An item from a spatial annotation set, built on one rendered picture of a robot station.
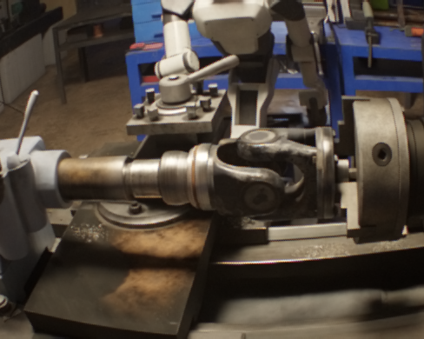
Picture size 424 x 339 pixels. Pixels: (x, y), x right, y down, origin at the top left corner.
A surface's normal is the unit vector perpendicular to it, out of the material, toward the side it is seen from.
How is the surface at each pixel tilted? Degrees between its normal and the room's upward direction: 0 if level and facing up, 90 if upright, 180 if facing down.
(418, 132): 17
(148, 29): 90
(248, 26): 119
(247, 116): 63
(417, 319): 48
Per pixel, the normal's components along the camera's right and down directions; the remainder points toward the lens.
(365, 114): -0.15, -0.73
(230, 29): -0.11, 0.84
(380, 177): -0.19, 0.07
